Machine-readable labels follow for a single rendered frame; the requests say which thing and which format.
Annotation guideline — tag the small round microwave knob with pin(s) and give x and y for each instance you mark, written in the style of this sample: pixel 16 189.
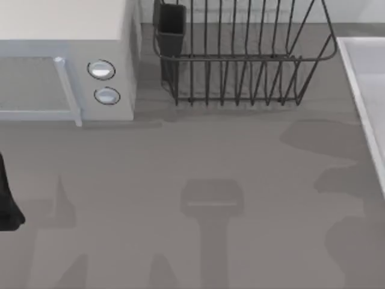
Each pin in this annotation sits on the small round microwave knob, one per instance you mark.
pixel 107 95

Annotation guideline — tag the large round microwave knob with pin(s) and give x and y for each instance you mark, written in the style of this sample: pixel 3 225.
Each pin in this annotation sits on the large round microwave knob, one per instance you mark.
pixel 101 69

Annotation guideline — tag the dark grey cutlery holder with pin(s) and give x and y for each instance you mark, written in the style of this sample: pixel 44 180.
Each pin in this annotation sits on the dark grey cutlery holder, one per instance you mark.
pixel 169 24

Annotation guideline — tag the microwave oven glass door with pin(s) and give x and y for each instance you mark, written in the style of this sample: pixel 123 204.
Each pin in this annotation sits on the microwave oven glass door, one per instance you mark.
pixel 33 84

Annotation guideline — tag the pale microwave oven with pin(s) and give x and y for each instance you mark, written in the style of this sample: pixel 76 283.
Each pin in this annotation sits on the pale microwave oven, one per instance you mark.
pixel 60 21

